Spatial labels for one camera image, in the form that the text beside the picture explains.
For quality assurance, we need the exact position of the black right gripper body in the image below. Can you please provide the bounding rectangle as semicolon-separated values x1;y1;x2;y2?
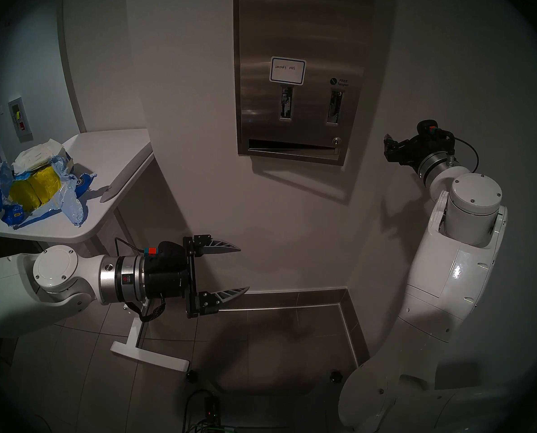
384;134;436;169

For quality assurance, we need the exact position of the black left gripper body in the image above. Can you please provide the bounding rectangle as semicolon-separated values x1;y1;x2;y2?
144;236;199;319

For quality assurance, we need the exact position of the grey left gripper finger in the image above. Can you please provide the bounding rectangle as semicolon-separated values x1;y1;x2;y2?
192;234;242;258
195;286;250;315

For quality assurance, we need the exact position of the stainless steel dispenser door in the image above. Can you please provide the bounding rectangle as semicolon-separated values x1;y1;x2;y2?
235;0;377;166

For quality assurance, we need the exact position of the grey robot base platform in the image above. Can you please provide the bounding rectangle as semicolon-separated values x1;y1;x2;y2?
192;369;355;433

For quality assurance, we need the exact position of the chrome dispenser push lever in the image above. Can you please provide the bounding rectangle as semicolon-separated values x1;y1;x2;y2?
326;89;345;126
280;86;294;120

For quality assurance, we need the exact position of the stainless steel dispenser cabinet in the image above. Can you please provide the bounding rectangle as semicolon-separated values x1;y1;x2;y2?
232;0;382;157

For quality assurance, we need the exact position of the black electronics box red light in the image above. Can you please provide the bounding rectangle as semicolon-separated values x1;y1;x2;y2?
204;395;221;430

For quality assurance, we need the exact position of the torn blue plastic pad package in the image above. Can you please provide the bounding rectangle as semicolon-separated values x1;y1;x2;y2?
0;153;97;229

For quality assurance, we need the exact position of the white label with blue border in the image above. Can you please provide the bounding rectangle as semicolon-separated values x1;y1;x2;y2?
269;56;306;85

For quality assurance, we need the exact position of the white overbed table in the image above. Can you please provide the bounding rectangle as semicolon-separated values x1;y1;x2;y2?
0;129;191;373

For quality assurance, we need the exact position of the small yellow blue carton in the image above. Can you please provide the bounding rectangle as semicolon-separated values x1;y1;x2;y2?
57;146;76;175

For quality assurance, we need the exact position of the yellow wrapped pad pack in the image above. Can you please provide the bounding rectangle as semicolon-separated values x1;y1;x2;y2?
9;168;61;212

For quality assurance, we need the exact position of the white sanitary pad stack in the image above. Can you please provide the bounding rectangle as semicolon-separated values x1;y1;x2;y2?
12;139;66;175

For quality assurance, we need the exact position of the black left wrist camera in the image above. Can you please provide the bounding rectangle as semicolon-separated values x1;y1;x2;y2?
143;241;185;272

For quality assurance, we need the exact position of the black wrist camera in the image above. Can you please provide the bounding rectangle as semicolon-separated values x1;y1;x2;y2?
416;120;454;144
143;241;185;272

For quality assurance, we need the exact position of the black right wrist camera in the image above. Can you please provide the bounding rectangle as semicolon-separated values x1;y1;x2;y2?
416;120;454;144

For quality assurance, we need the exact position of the left arm thick braided cable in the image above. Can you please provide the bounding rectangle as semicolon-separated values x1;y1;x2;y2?
124;299;166;322

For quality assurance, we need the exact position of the arm thick braided cable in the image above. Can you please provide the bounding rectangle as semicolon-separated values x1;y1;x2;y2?
124;299;166;322
438;130;457;160

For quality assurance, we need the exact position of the right arm thick braided cable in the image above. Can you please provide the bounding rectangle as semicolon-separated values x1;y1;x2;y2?
438;130;457;160

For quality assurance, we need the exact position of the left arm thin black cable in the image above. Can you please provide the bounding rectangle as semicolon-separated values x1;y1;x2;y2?
115;237;147;254

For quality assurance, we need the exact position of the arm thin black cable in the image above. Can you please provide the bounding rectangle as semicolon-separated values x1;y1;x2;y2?
451;137;480;173
115;237;147;254

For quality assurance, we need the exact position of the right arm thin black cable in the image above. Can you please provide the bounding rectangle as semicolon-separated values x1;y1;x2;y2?
451;137;480;173

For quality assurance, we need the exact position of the green cable bundle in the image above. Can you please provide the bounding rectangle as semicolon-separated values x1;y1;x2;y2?
183;418;233;433

